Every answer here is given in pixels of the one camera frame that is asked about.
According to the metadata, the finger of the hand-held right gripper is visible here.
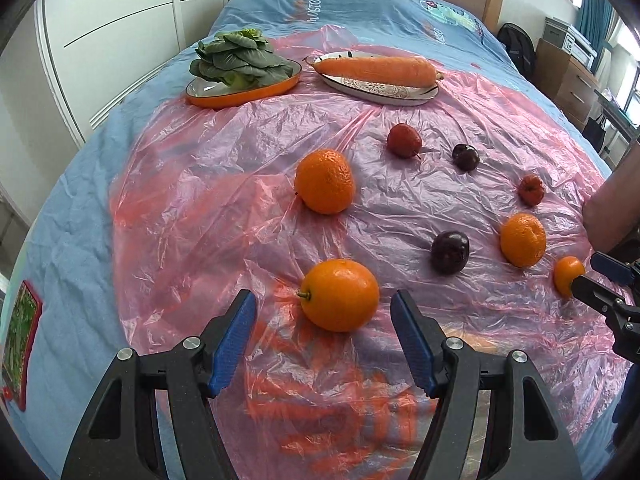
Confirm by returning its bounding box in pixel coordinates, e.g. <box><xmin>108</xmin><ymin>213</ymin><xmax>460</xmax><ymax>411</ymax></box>
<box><xmin>571</xmin><ymin>274</ymin><xmax>640</xmax><ymax>322</ymax></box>
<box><xmin>590</xmin><ymin>252</ymin><xmax>640</xmax><ymax>287</ymax></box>

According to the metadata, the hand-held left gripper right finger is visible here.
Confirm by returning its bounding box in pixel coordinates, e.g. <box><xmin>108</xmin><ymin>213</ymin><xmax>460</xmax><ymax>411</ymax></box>
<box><xmin>391</xmin><ymin>289</ymin><xmax>583</xmax><ymax>480</ymax></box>

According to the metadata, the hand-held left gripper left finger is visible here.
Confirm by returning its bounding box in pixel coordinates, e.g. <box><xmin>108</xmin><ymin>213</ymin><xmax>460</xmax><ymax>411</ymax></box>
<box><xmin>60</xmin><ymin>289</ymin><xmax>258</xmax><ymax>480</ymax></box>

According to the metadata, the small orange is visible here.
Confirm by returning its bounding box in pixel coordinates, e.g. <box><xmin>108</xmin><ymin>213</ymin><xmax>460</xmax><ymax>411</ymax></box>
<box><xmin>553</xmin><ymin>256</ymin><xmax>587</xmax><ymax>298</ymax></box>

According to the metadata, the smooth orange with stem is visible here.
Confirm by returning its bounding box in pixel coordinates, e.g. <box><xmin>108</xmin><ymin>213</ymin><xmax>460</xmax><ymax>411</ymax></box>
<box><xmin>297</xmin><ymin>258</ymin><xmax>381</xmax><ymax>333</ymax></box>

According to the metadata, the medium orange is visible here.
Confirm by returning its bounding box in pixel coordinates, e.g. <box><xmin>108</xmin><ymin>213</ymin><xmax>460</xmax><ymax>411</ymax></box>
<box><xmin>500</xmin><ymin>212</ymin><xmax>548</xmax><ymax>269</ymax></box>

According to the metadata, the large dark plum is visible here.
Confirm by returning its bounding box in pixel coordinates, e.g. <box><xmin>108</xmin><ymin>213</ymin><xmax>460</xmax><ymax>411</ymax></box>
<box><xmin>431</xmin><ymin>230</ymin><xmax>471</xmax><ymax>276</ymax></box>

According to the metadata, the red fruit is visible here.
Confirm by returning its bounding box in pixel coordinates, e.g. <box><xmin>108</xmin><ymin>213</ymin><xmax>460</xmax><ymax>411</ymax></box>
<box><xmin>386</xmin><ymin>123</ymin><xmax>423</xmax><ymax>159</ymax></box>
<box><xmin>517</xmin><ymin>175</ymin><xmax>546</xmax><ymax>207</ymax></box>

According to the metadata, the large bumpy mandarin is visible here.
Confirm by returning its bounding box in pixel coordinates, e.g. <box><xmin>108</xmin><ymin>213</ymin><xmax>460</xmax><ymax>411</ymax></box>
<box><xmin>294</xmin><ymin>148</ymin><xmax>356</xmax><ymax>215</ymax></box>

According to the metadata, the person's right forearm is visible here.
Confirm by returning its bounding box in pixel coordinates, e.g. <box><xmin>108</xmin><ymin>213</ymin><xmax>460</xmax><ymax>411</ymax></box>
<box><xmin>582</xmin><ymin>152</ymin><xmax>640</xmax><ymax>256</ymax></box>

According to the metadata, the person's dark blue clothing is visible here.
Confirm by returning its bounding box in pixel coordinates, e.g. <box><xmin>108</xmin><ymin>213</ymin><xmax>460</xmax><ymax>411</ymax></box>
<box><xmin>611</xmin><ymin>372</ymin><xmax>640</xmax><ymax>453</ymax></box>

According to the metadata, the black bag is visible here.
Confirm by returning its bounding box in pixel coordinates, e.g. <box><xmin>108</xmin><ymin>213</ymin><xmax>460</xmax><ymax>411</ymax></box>
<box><xmin>582</xmin><ymin>116</ymin><xmax>607</xmax><ymax>153</ymax></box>

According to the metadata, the pink plastic sheet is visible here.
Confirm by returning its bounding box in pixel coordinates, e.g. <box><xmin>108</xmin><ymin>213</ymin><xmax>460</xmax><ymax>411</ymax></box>
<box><xmin>107</xmin><ymin>25</ymin><xmax>631</xmax><ymax>480</ymax></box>

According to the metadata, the small dark plum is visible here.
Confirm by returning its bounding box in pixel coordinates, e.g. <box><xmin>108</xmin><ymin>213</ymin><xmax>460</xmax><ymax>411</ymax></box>
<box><xmin>452</xmin><ymin>143</ymin><xmax>481</xmax><ymax>172</ymax></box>

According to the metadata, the wooden nightstand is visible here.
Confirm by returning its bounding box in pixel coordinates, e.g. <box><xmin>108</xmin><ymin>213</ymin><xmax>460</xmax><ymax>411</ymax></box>
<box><xmin>532</xmin><ymin>37</ymin><xmax>601</xmax><ymax>131</ymax></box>

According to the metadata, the blue printed bed sheet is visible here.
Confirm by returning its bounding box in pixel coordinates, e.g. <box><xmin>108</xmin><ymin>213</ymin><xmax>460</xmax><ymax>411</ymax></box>
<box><xmin>2</xmin><ymin>0</ymin><xmax>626</xmax><ymax>480</ymax></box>

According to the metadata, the red-bordered picture book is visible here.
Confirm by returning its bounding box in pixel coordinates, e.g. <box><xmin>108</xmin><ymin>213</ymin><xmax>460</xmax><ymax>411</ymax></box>
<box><xmin>0</xmin><ymin>280</ymin><xmax>43</xmax><ymax>411</ymax></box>

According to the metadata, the white printer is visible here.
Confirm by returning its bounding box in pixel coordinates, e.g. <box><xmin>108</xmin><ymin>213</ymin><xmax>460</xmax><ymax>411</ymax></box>
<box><xmin>542</xmin><ymin>16</ymin><xmax>598</xmax><ymax>71</ymax></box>

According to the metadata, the black backpack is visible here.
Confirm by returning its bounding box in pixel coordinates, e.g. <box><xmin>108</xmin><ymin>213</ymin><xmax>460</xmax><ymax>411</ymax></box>
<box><xmin>497</xmin><ymin>23</ymin><xmax>537</xmax><ymax>81</ymax></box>

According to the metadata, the white patterned plate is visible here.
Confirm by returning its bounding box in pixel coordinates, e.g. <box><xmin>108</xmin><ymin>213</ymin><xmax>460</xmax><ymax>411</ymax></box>
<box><xmin>314</xmin><ymin>51</ymin><xmax>441</xmax><ymax>107</ymax></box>

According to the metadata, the orange oval plate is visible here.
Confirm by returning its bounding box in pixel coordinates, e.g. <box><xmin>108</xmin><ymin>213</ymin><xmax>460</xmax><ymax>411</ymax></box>
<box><xmin>185</xmin><ymin>57</ymin><xmax>303</xmax><ymax>109</ymax></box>

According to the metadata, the teal curtain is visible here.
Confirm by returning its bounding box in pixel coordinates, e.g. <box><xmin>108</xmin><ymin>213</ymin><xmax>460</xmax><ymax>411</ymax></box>
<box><xmin>574</xmin><ymin>0</ymin><xmax>618</xmax><ymax>51</ymax></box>

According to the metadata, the large carrot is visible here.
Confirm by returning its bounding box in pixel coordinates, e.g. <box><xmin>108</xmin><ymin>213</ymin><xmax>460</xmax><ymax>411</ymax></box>
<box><xmin>306</xmin><ymin>55</ymin><xmax>445</xmax><ymax>87</ymax></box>

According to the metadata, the green bok choy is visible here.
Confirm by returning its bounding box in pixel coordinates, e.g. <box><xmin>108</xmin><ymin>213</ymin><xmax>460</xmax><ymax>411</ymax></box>
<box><xmin>189</xmin><ymin>28</ymin><xmax>296</xmax><ymax>88</ymax></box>

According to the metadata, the white wardrobe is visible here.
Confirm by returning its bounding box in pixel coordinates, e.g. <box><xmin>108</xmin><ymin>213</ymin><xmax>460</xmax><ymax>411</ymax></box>
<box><xmin>35</xmin><ymin>0</ymin><xmax>231</xmax><ymax>146</ymax></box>

